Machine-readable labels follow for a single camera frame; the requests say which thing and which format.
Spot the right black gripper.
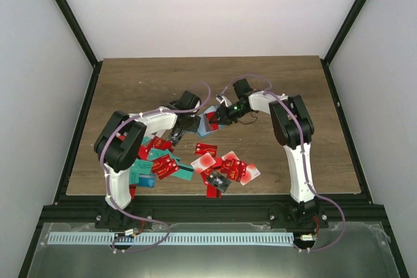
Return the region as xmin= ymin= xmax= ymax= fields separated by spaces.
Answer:
xmin=208 ymin=103 xmax=250 ymax=126

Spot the black frame post right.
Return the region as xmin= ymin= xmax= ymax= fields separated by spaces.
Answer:
xmin=322 ymin=0 xmax=387 ymax=64

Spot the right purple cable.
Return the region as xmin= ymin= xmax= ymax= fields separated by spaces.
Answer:
xmin=220 ymin=74 xmax=346 ymax=253

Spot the blue card front left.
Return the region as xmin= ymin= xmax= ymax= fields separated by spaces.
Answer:
xmin=137 ymin=174 xmax=156 ymax=188

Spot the black frame post left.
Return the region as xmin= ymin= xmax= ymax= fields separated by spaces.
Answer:
xmin=35 ymin=0 xmax=100 ymax=68

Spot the red striped card table edge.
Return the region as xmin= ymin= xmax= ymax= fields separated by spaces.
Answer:
xmin=206 ymin=184 xmax=222 ymax=199

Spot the black frame post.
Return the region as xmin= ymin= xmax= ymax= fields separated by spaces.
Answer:
xmin=35 ymin=0 xmax=100 ymax=68
xmin=322 ymin=0 xmax=387 ymax=64

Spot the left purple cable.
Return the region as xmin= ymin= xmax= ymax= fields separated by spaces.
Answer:
xmin=99 ymin=82 xmax=212 ymax=255

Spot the teal leather card holder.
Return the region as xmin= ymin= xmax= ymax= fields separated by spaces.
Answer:
xmin=197 ymin=105 xmax=225 ymax=139

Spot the black card centre left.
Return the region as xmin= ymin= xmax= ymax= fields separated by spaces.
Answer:
xmin=167 ymin=129 xmax=186 ymax=146

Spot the teal card with stripe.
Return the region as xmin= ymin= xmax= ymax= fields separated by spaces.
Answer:
xmin=171 ymin=163 xmax=194 ymax=181

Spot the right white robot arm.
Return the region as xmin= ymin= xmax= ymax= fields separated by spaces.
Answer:
xmin=209 ymin=78 xmax=319 ymax=228

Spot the small black card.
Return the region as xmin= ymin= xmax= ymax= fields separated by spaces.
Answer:
xmin=206 ymin=171 xmax=231 ymax=193

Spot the red gold card pile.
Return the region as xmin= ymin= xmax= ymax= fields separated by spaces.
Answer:
xmin=220 ymin=159 xmax=247 ymax=182
xmin=151 ymin=155 xmax=180 ymax=180

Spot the light blue slotted cable duct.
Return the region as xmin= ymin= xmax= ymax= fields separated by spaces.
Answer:
xmin=47 ymin=232 xmax=294 ymax=247

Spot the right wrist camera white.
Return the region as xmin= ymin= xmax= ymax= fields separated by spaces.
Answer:
xmin=216 ymin=94 xmax=231 ymax=107

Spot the red VIP card centre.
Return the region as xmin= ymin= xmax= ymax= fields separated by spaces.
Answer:
xmin=195 ymin=143 xmax=218 ymax=158

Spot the white red circle card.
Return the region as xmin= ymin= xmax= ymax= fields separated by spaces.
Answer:
xmin=191 ymin=152 xmax=216 ymax=173

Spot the white red card right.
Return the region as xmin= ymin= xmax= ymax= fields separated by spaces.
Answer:
xmin=240 ymin=163 xmax=261 ymax=186

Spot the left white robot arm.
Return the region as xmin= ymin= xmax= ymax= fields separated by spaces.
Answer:
xmin=94 ymin=90 xmax=203 ymax=229

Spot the red card black stripe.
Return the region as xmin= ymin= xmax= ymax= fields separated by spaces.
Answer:
xmin=207 ymin=111 xmax=219 ymax=131

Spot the purple cable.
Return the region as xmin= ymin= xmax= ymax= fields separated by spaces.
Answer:
xmin=99 ymin=82 xmax=212 ymax=255
xmin=220 ymin=74 xmax=346 ymax=253

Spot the teal card front left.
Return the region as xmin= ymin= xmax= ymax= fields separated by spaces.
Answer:
xmin=130 ymin=159 xmax=152 ymax=185

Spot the red gold card right pile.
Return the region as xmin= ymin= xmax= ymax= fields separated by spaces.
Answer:
xmin=220 ymin=159 xmax=247 ymax=182

